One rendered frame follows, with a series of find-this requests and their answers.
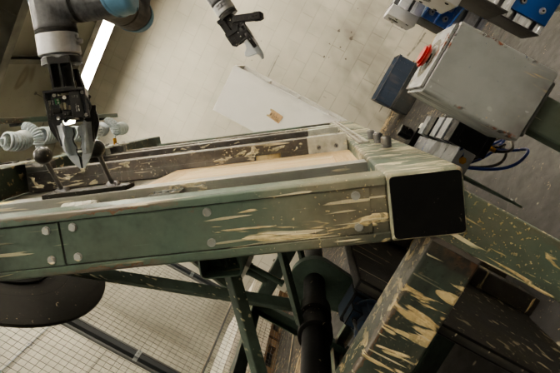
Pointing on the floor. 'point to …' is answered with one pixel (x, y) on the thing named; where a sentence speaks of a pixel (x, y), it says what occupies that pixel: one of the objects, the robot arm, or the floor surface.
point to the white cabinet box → (267, 103)
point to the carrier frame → (430, 300)
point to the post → (547, 125)
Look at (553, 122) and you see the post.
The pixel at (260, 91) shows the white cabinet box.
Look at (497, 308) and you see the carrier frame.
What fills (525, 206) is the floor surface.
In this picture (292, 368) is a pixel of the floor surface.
